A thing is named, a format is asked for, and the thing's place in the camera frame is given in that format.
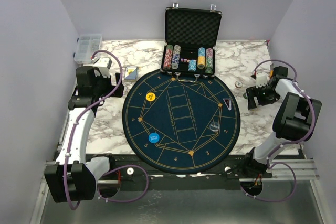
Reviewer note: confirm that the red white poker chip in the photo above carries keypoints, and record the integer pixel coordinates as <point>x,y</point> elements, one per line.
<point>238,84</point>

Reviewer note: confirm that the black mounting base rail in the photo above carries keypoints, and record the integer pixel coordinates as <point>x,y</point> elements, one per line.
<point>225,175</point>

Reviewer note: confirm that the yellow chip stack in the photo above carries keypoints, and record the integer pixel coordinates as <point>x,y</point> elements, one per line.
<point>201,58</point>

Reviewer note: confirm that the black aluminium chip case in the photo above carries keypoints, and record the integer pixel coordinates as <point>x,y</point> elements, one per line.
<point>191,29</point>

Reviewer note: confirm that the light blue chip stack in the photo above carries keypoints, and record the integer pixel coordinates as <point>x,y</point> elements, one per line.
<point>192,65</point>

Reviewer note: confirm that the red triangular card marker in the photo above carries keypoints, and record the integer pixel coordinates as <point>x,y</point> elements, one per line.
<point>228,103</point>

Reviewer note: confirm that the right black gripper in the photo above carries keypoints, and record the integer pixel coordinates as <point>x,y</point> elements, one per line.
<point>253,92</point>

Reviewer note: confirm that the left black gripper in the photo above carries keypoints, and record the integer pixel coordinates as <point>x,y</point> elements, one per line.
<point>109,81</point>

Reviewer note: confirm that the clear dealer button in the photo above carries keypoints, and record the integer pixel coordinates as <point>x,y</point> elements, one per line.
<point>214,126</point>

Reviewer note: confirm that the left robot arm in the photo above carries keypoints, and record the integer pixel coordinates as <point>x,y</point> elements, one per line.
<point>72,177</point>

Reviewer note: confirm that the red white chip stack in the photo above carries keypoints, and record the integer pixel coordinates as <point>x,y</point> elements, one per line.
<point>168,57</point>

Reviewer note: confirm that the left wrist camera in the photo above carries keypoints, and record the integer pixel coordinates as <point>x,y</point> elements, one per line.
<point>102,65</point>

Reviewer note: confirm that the round blue poker mat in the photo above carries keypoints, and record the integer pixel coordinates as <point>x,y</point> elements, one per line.
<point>180,115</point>

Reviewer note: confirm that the clear plastic organizer box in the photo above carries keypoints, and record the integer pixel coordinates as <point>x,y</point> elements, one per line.
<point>87,44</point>

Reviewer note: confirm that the yellow big blind button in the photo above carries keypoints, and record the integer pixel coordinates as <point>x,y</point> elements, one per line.
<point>150,96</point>

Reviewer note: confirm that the blue small blind button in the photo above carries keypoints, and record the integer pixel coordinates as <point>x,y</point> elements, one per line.
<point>154,138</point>

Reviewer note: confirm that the blue grey chip stack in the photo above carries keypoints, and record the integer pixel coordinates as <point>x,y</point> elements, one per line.
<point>176,57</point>

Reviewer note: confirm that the pink green chip stack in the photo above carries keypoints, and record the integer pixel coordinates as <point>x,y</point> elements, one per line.
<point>209,61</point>

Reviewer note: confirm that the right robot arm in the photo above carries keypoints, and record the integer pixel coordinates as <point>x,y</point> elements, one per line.
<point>294,122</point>

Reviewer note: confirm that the blue playing card box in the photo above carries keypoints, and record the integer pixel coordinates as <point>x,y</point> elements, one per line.
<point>131,73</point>

